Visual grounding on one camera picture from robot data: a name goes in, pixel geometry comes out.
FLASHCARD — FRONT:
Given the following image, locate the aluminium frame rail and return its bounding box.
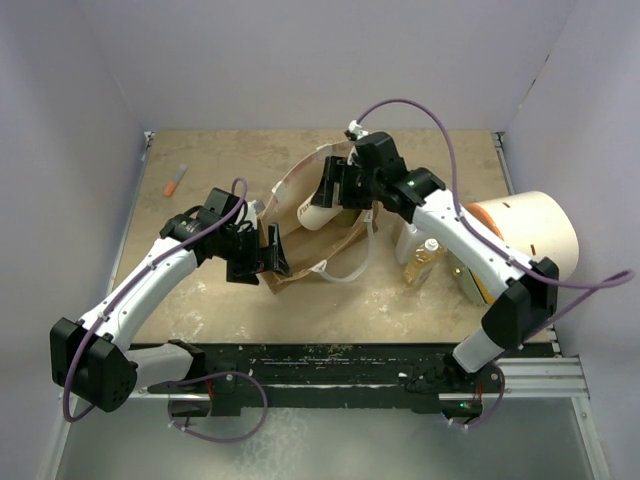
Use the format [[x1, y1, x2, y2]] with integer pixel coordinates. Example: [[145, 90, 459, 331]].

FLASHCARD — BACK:
[[492, 130, 591, 401]]

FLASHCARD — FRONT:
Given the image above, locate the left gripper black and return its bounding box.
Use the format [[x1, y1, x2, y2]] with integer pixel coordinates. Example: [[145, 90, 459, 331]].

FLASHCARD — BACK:
[[218, 223, 290, 285]]

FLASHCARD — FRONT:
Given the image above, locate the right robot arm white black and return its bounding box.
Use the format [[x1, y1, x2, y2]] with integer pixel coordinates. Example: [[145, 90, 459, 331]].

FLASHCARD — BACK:
[[311, 132, 559, 391]]

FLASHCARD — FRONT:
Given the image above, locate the brown burlap canvas bag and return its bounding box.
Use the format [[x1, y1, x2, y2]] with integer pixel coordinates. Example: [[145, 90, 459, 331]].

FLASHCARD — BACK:
[[258, 141, 379, 294]]

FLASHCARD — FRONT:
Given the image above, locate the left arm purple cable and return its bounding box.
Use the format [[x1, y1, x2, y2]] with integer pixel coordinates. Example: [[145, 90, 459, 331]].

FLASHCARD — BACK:
[[62, 177, 249, 424]]

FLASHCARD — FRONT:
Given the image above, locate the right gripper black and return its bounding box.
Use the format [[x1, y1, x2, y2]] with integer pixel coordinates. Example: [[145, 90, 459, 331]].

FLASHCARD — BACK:
[[313, 155, 384, 209]]

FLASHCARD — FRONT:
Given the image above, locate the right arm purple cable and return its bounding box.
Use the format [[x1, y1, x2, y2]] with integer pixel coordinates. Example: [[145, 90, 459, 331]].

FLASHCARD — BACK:
[[355, 99, 636, 351]]

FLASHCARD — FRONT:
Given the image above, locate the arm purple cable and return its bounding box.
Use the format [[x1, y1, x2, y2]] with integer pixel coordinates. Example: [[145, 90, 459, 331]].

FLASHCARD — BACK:
[[355, 99, 636, 351], [62, 177, 249, 424]]

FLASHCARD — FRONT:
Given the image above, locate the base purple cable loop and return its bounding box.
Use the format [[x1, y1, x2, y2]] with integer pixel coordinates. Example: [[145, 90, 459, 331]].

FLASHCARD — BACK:
[[167, 370, 270, 444]]

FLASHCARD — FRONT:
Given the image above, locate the cream round bottle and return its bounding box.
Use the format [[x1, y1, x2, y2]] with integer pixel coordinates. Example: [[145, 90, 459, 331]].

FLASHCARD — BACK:
[[296, 196, 343, 231]]

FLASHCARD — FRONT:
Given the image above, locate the beige jar at bag rear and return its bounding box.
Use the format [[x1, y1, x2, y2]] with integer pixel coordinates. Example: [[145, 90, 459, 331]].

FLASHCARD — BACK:
[[334, 209, 361, 227]]

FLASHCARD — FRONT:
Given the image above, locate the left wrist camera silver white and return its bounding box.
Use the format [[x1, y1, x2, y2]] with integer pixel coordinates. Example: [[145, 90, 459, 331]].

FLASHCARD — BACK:
[[247, 199, 265, 222]]

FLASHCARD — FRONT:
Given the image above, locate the small orange capped tube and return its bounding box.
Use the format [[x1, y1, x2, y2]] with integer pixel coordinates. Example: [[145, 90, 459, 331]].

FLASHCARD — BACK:
[[163, 164, 188, 197]]

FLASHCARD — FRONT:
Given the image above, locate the clear amber liquid bottle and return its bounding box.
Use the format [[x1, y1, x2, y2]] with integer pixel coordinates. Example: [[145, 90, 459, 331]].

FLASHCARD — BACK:
[[402, 238, 445, 289]]

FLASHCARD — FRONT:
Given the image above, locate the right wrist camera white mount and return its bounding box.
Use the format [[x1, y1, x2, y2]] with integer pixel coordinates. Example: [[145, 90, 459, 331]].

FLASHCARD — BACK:
[[344, 120, 369, 142]]

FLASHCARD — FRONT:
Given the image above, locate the cream cylinder with orange lid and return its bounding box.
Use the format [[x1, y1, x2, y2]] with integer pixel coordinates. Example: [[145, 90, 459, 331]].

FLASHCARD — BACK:
[[465, 191, 579, 280]]

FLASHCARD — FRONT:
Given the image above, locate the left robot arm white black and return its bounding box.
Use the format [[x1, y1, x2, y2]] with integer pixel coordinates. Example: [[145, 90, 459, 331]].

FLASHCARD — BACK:
[[50, 188, 291, 422]]

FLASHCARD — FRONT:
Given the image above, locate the white bottle with black cap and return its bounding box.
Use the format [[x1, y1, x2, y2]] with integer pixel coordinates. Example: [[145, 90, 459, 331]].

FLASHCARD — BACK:
[[394, 221, 426, 265]]

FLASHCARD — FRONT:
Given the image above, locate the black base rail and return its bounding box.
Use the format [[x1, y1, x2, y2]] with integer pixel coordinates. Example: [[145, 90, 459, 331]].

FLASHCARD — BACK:
[[135, 343, 505, 417]]

